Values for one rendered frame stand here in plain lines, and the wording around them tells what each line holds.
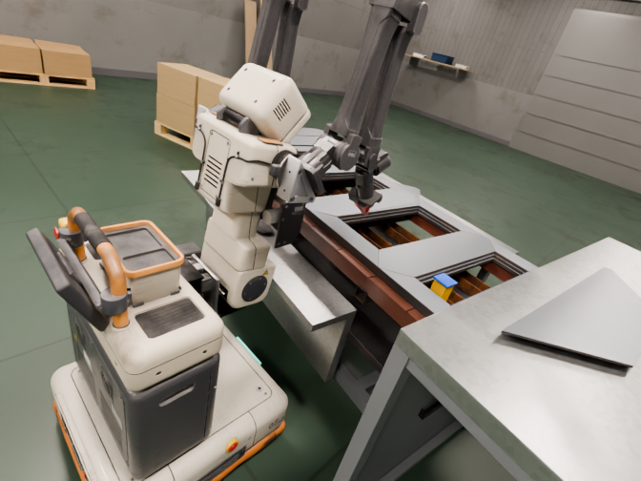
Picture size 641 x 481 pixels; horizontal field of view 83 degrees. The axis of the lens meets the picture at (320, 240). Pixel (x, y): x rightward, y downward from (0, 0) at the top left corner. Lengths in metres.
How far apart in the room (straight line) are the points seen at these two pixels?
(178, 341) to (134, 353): 0.10
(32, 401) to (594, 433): 1.85
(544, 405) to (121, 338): 0.87
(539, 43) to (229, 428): 10.84
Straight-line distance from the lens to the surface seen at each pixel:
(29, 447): 1.85
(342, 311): 1.32
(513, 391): 0.76
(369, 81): 1.00
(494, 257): 1.77
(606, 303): 1.19
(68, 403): 1.57
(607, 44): 10.95
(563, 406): 0.80
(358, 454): 1.02
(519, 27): 11.53
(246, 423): 1.46
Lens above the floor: 1.50
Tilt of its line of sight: 29 degrees down
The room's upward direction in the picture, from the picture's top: 14 degrees clockwise
